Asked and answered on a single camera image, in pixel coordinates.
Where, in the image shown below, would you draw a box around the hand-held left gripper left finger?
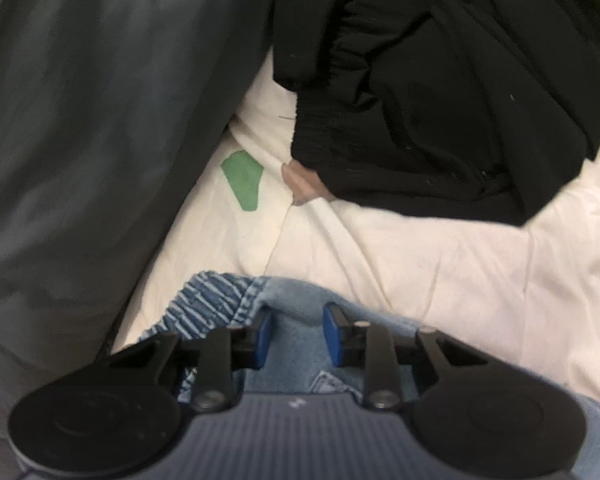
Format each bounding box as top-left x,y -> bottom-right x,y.
99,309 -> 274,413

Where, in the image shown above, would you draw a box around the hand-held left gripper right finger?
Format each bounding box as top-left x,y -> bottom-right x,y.
323,302 -> 504,411

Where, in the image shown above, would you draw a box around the light blue jeans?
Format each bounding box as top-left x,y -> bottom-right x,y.
140,270 -> 600,480

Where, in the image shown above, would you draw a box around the bear printed bed sheet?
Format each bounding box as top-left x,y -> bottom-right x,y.
112,50 -> 600,412

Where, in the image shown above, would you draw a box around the black garment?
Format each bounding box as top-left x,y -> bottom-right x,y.
270,0 -> 600,227

